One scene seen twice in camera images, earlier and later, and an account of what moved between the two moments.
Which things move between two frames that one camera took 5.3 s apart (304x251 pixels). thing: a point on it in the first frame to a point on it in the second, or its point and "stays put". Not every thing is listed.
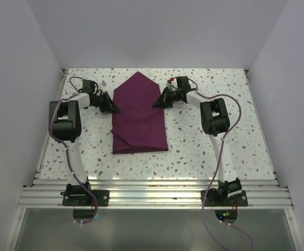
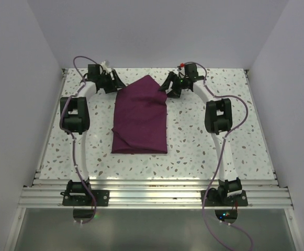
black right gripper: (164, 102) to (175, 93)
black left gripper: (109, 106) to (113, 83)
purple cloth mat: (138, 127) stays put
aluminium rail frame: (46, 193) stays put
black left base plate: (77, 195) stays put
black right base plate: (239, 200) stays put
